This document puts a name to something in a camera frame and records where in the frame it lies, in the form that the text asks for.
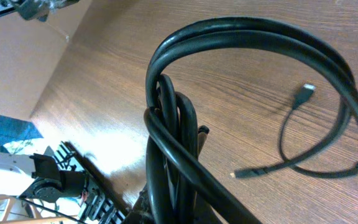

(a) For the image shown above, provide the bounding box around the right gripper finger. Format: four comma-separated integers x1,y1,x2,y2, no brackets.
122,185,154,224

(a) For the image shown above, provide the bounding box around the thick black cable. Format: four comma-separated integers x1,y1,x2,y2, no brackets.
144,16,358,224

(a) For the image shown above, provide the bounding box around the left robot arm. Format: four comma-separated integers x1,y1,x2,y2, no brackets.
0,147,126,223

